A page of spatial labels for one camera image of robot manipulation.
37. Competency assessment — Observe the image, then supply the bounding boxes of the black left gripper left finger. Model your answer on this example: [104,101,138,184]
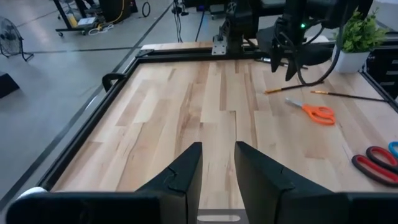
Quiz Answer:
[6,141,203,224]

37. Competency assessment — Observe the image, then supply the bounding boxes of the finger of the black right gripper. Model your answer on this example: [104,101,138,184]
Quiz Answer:
[270,46,284,73]
[285,52,300,82]

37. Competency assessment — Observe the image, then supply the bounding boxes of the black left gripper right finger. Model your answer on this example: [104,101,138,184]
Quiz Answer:
[234,141,398,224]

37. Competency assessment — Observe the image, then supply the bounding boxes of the grey paintbrush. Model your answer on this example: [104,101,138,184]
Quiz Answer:
[260,57,309,70]

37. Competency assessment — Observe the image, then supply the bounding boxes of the long black paintbrush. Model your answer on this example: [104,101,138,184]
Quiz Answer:
[264,81,325,95]

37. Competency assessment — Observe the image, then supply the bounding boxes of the black paintbrush with orange tip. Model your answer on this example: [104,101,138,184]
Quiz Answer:
[310,90,389,103]

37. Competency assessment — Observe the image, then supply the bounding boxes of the orange scissors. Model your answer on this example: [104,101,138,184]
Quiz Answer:
[284,98,336,126]

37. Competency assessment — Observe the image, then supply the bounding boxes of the green plant in white pot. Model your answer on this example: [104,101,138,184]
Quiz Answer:
[331,8,389,75]

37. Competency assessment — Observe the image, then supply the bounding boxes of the black drawer cabinet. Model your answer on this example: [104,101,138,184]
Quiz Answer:
[365,43,398,103]

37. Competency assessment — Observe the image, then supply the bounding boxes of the red and black scissors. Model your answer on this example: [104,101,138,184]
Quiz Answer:
[351,145,398,188]

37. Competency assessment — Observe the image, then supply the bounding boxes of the blue scissors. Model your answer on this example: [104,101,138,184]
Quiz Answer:
[387,141,398,159]

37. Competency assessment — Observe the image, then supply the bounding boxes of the black equipment cart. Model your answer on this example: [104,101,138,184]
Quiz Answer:
[52,0,137,37]

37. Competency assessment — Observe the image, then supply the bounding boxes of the white paper stack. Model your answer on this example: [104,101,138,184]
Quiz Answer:
[77,17,97,27]

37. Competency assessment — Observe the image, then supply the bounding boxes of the black floor box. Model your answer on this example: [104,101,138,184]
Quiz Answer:
[0,70,20,99]

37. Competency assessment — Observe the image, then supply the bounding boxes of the black floor fan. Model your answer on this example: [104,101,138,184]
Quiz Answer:
[0,16,34,62]

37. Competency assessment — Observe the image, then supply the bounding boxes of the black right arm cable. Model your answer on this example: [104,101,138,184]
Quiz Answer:
[294,18,346,87]

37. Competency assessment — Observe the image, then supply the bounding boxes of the silver mounting bracket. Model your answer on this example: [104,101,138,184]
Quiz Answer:
[211,34,228,56]

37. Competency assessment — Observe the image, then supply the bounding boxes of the black aluminium table frame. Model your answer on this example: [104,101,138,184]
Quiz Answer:
[37,43,398,194]

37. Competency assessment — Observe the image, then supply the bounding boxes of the black frame clamp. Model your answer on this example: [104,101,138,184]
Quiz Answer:
[101,72,127,93]

